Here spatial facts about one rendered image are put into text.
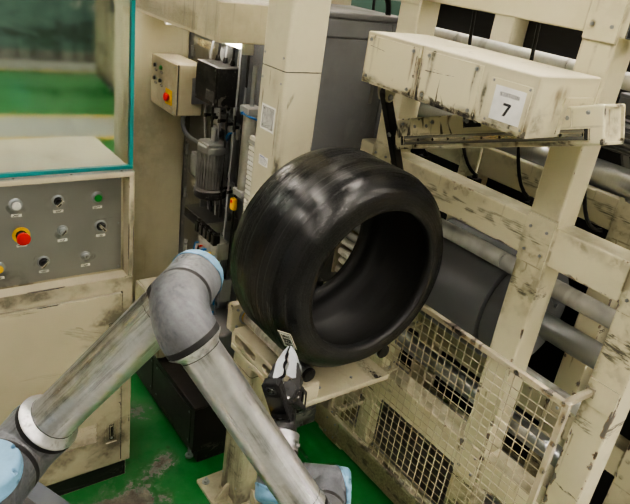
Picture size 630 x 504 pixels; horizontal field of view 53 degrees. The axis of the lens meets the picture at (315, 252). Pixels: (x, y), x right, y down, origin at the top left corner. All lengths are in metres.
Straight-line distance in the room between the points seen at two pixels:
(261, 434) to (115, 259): 1.12
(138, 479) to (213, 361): 1.58
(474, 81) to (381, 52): 0.35
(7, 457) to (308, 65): 1.23
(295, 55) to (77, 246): 0.93
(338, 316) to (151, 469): 1.13
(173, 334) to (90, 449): 1.45
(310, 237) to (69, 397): 0.65
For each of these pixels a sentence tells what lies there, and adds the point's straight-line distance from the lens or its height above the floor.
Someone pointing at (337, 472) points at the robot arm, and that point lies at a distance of 1.53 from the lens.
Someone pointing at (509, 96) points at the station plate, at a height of 1.72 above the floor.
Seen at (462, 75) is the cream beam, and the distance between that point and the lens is 1.69.
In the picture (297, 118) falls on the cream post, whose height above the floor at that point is 1.53.
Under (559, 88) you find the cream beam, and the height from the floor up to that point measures 1.76.
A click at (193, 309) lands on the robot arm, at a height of 1.34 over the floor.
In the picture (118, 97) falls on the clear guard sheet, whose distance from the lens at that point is 2.04.
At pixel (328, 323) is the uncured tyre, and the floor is 0.92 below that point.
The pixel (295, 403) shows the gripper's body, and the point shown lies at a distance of 1.59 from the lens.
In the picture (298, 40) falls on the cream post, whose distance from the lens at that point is 1.83.
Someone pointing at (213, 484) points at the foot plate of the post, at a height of 0.01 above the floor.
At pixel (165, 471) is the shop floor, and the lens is 2.79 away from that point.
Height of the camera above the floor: 1.95
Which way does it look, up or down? 25 degrees down
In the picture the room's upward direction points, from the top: 9 degrees clockwise
